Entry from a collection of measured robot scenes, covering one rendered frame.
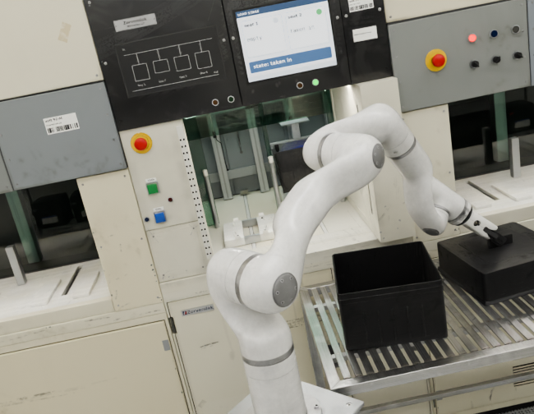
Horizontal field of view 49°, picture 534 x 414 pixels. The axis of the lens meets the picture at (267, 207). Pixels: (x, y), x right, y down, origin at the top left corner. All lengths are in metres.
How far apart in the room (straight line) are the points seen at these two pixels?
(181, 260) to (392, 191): 0.74
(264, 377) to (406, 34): 1.14
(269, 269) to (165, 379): 1.11
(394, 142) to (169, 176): 0.76
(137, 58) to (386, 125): 0.80
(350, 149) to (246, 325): 0.46
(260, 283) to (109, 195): 0.89
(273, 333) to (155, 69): 0.94
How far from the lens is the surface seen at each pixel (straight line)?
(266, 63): 1.87
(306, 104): 2.41
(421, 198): 1.66
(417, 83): 1.97
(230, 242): 2.20
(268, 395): 1.36
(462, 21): 2.01
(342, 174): 1.34
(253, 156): 2.83
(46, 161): 1.97
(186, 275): 2.04
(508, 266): 1.82
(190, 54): 1.87
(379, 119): 1.49
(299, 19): 1.88
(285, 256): 1.22
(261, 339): 1.29
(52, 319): 2.17
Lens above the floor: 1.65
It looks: 18 degrees down
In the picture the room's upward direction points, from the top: 11 degrees counter-clockwise
